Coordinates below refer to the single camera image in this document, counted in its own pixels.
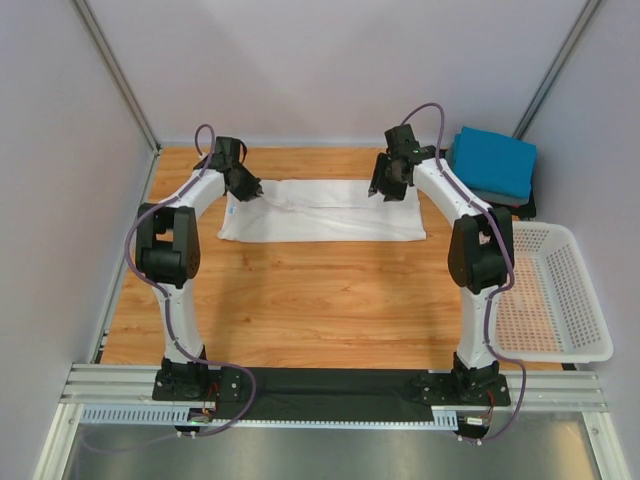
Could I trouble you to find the white t-shirt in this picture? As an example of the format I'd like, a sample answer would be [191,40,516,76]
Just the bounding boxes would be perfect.
[218,179,427,243]

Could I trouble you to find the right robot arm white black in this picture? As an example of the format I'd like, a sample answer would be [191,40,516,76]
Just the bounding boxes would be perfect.
[369,124,514,405]

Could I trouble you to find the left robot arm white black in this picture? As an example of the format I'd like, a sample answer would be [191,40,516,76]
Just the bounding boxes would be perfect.
[126,136,263,368]

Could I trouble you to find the folded black t-shirt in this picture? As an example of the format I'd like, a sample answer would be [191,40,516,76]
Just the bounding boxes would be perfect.
[491,190,537,220]

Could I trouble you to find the white plastic perforated basket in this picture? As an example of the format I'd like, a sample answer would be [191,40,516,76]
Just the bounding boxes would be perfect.
[491,221,614,364]

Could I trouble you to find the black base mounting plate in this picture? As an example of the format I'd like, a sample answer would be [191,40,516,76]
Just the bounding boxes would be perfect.
[152,364,511,420]

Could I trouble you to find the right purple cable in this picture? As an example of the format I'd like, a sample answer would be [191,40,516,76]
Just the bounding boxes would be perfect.
[402,102,527,446]

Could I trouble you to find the purple cable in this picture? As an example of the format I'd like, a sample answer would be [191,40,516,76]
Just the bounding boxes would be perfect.
[402,102,527,446]
[79,123,259,457]

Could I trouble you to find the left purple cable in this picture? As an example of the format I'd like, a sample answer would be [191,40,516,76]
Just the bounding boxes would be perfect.
[79,123,259,457]

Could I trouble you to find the left aluminium corner post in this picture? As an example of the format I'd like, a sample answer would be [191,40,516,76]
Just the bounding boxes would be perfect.
[70,0,161,153]

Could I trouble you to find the aluminium corner post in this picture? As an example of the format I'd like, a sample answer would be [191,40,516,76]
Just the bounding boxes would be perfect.
[512,0,604,140]
[70,0,161,153]

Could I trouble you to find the right aluminium corner post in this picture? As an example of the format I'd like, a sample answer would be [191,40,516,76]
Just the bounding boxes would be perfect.
[512,0,604,140]

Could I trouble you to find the aluminium frame rail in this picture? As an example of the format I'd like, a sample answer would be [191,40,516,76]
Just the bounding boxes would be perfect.
[60,364,609,413]

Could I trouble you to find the grey slotted cable duct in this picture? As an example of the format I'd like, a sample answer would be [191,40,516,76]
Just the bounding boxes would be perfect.
[79,404,458,431]

